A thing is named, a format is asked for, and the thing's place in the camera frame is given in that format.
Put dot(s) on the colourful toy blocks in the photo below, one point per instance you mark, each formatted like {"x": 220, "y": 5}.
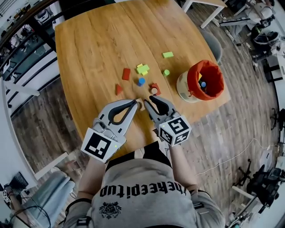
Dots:
{"x": 203, "y": 84}

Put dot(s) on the grey chair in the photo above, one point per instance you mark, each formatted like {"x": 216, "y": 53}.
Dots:
{"x": 213, "y": 44}

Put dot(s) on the natural wood arch block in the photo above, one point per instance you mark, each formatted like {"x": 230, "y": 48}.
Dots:
{"x": 140, "y": 103}

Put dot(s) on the wooden table white legs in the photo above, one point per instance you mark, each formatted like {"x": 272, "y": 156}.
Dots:
{"x": 211, "y": 1}

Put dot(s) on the light green cross-shaped block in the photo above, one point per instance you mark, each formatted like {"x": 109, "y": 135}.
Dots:
{"x": 139, "y": 65}

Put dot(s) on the beige storage bag red lining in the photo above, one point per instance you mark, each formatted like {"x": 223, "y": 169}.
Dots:
{"x": 213, "y": 73}

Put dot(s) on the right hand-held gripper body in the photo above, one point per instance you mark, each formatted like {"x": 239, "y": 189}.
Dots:
{"x": 176, "y": 130}

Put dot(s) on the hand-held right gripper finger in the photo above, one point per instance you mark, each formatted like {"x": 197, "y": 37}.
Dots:
{"x": 153, "y": 116}
{"x": 170, "y": 104}

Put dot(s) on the blue cylinder block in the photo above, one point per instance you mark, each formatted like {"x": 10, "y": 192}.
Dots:
{"x": 141, "y": 81}

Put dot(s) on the black metal railing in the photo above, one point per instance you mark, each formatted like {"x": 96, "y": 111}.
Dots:
{"x": 44, "y": 37}

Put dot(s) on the green cylinder block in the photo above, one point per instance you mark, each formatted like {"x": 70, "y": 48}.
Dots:
{"x": 166, "y": 72}

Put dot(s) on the red arch block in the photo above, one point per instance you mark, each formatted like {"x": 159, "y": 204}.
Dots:
{"x": 155, "y": 85}

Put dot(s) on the black office chair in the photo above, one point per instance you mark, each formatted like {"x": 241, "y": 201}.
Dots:
{"x": 267, "y": 184}

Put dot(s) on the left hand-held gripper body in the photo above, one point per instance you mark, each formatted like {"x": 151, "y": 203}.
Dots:
{"x": 95, "y": 145}

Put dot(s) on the red triangle block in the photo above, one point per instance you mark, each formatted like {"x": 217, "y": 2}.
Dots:
{"x": 118, "y": 90}

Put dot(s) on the yellow-green blocks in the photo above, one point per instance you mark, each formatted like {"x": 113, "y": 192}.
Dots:
{"x": 142, "y": 69}

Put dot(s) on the person's right forearm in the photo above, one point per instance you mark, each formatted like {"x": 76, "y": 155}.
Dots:
{"x": 183, "y": 167}

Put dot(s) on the white desk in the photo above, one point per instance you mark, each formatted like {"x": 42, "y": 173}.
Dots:
{"x": 11, "y": 142}

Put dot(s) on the person's grey t-shirt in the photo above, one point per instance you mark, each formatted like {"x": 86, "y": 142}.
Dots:
{"x": 142, "y": 178}

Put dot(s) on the red rectangular block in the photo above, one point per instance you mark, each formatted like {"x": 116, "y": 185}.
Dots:
{"x": 126, "y": 74}

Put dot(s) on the person's left forearm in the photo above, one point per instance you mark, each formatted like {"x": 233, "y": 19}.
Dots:
{"x": 91, "y": 176}

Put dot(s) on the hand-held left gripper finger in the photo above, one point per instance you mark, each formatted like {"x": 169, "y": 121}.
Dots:
{"x": 115, "y": 104}
{"x": 130, "y": 121}

